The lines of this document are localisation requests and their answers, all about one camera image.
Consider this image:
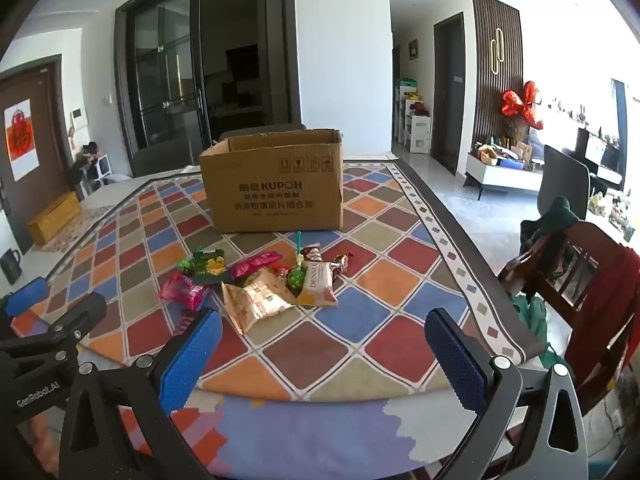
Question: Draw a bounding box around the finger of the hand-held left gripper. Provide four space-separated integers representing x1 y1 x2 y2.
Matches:
47 292 107 348
0 277 51 339

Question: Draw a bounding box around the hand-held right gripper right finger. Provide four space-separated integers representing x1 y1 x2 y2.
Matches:
424 308 588 480

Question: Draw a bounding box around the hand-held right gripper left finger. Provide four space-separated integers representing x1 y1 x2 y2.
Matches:
59 307 223 480

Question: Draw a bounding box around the magenta snack packet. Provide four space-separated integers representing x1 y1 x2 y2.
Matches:
158 272 211 311

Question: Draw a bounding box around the brown cardboard box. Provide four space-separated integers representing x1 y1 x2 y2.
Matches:
199 129 346 234

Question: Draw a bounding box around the dark mug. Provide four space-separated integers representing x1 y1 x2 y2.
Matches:
0 247 23 286

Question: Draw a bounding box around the yellow box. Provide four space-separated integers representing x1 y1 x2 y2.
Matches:
27 191 82 246

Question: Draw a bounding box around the beige snack packet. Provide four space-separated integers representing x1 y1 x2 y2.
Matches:
221 269 296 335

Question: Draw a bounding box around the green plastic bag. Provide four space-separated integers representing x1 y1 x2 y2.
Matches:
510 295 551 356

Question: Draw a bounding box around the green snack packet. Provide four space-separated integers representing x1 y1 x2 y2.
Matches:
178 247 227 283
285 231 307 293

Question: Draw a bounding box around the colourful checkered tablecloth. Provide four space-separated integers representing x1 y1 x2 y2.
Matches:
12 160 546 406

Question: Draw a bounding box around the brown wooden chair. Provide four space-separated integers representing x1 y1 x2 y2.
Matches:
497 220 640 416

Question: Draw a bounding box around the brown entrance door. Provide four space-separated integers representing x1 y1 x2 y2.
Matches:
0 55 83 256

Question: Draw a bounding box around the white and pink snack packet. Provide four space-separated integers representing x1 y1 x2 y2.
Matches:
295 259 340 307

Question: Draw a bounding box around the white plastic stool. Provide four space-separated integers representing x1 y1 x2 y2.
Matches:
95 156 132 183

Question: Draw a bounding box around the red and white door poster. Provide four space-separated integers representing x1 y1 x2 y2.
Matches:
4 101 41 181

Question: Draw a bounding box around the red cloth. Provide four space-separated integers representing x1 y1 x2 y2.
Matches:
575 247 640 411

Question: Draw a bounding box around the dark green garment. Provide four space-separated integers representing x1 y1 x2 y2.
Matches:
520 197 578 256

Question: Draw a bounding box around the dark grey upholstered chair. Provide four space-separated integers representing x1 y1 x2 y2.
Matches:
131 145 201 178

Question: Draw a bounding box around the white low cabinet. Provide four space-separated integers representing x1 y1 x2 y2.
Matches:
465 152 546 201

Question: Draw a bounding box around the black dining chair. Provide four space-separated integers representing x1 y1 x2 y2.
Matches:
542 145 591 221

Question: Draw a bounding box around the pile of household clutter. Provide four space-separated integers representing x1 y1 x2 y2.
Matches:
472 137 533 166

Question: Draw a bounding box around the white shelf unit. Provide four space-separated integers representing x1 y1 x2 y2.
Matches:
395 79 433 155

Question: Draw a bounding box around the black piano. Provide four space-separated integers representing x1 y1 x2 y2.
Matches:
575 127 626 186

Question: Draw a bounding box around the dark interior door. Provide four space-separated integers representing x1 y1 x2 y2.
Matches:
432 12 473 176

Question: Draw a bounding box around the black framed glass sliding door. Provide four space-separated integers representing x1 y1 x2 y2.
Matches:
114 0 296 161

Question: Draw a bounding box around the red flower decoration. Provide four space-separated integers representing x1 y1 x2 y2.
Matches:
501 82 546 131

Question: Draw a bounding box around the gold wall ornament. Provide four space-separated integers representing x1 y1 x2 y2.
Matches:
490 28 505 75

